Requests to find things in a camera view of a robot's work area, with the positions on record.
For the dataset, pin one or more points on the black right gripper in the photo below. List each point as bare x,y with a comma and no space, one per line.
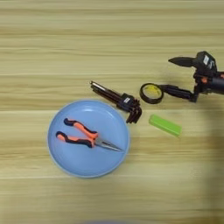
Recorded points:
215,84

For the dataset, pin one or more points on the black yellow tape roll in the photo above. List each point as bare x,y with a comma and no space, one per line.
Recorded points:
143,97

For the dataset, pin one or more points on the green rectangular block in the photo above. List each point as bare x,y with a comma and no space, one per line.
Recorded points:
164,125

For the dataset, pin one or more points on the black hex key set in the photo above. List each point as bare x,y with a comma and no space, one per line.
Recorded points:
108,93

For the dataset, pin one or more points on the orange black needle-nose pliers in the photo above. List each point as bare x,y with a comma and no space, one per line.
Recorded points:
84,134

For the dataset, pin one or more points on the blue round plate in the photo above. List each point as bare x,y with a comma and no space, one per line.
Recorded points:
87,163

